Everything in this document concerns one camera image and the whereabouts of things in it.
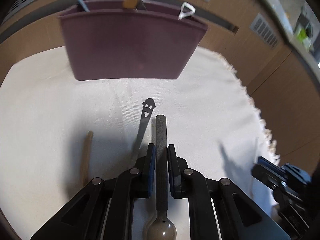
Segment grey vent grille small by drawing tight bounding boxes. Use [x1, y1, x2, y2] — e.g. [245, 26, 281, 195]
[250, 13, 278, 48]

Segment kitchen countertop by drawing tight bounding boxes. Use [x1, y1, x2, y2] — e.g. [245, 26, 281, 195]
[262, 0, 319, 78]

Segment green items on counter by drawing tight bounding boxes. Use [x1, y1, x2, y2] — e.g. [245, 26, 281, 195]
[295, 27, 311, 49]

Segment cream tablecloth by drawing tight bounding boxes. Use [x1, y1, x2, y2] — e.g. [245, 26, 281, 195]
[1, 47, 277, 239]

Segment blue plastic rice spoon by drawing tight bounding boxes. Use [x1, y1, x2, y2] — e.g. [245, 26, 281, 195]
[76, 0, 90, 12]

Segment black-handled brown spoon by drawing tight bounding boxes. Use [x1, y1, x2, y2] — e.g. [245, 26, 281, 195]
[145, 114, 177, 239]

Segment maroon utensil holder box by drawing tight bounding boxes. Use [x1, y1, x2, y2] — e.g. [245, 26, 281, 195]
[58, 0, 208, 81]

